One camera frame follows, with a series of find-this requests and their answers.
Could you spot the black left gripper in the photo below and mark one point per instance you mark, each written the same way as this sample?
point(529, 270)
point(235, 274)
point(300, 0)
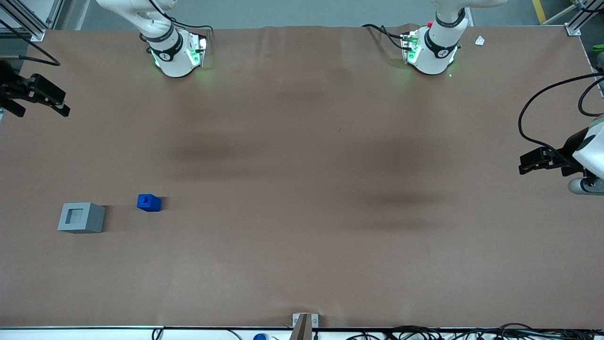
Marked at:
point(567, 150)

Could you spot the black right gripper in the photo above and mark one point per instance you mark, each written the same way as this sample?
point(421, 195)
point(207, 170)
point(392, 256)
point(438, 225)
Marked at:
point(10, 86)

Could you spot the blue plastic part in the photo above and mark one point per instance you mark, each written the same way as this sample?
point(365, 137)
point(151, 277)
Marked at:
point(149, 203)

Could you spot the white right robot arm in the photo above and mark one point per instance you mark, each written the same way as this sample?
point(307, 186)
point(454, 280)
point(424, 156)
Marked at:
point(174, 52)

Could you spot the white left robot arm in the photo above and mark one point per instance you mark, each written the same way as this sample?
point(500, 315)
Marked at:
point(436, 49)

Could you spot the gray square base block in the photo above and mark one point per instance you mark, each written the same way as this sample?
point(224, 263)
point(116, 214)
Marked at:
point(82, 218)

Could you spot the small white paper tag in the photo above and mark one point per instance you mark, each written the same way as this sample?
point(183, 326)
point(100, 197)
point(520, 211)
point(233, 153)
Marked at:
point(480, 41)

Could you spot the green object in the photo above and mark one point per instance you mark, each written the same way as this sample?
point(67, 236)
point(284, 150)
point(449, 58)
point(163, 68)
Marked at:
point(599, 47)

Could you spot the brown table cover sheet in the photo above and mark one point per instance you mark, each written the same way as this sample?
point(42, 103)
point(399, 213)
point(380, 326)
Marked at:
point(302, 189)

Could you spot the small blue round object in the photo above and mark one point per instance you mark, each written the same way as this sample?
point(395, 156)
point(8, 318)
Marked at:
point(259, 337)

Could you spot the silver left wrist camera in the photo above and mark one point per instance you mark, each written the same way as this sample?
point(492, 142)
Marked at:
point(585, 185)

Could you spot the aluminium frame profile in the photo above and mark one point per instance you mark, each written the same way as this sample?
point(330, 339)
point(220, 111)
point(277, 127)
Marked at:
point(583, 16)
point(28, 21)

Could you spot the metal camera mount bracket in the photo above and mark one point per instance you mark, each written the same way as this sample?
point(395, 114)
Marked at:
point(304, 323)

